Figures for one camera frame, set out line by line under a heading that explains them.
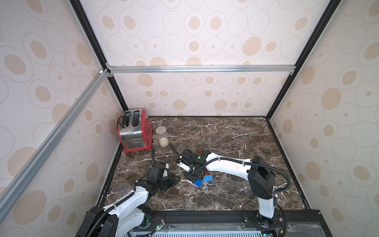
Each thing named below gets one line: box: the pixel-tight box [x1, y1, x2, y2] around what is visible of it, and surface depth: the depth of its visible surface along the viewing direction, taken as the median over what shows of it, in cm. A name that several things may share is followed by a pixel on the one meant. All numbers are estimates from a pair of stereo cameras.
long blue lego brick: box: [202, 174, 213, 182], surface depth 89 cm
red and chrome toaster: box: [116, 108, 153, 153], surface depth 99 cm
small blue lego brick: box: [193, 178, 203, 188], surface depth 83 cm
